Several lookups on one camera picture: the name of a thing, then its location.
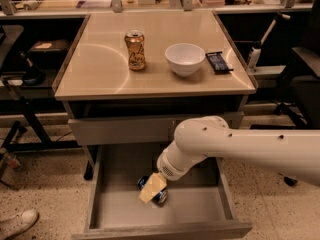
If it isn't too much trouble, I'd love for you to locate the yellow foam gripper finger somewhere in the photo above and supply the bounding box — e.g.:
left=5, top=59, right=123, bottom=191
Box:
left=139, top=173, right=167, bottom=203

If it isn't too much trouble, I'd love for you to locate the blue pepsi can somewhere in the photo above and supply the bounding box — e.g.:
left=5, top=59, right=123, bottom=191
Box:
left=137, top=176, right=168, bottom=206

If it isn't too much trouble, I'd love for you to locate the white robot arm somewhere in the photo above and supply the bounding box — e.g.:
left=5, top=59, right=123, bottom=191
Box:
left=139, top=116, right=320, bottom=203

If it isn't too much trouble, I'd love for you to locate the grey open middle drawer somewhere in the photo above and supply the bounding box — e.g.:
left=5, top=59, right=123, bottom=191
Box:
left=72, top=143, right=252, bottom=240

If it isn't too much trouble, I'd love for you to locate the grey top drawer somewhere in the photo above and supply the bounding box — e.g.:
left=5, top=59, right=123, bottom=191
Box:
left=67, top=111, right=245, bottom=147

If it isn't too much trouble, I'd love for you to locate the grey drawer cabinet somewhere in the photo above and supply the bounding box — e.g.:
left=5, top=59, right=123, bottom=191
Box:
left=51, top=10, right=258, bottom=240

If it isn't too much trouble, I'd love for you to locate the gold soda can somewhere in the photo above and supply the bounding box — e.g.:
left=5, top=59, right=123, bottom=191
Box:
left=124, top=29, right=146, bottom=70

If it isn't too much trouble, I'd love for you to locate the white bowl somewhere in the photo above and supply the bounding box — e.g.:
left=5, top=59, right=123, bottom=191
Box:
left=165, top=43, right=205, bottom=77

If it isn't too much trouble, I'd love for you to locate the dark blue snack bar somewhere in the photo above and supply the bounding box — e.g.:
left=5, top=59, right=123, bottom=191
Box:
left=205, top=51, right=232, bottom=74

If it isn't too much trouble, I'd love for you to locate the white sneaker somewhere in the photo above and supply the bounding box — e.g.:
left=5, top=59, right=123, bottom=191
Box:
left=0, top=209, right=39, bottom=240

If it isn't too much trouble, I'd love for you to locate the dark round object on shelf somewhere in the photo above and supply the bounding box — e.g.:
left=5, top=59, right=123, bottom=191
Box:
left=20, top=52, right=45, bottom=86

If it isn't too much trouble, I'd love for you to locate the black box on shelf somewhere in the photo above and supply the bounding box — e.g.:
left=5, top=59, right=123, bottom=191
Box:
left=28, top=39, right=69, bottom=61

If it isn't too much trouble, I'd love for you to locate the black desk frame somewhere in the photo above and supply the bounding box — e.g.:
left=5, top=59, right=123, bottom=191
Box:
left=0, top=25, right=81, bottom=153

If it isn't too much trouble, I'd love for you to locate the white handled tool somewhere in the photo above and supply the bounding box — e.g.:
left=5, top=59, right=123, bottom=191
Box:
left=247, top=13, right=290, bottom=71

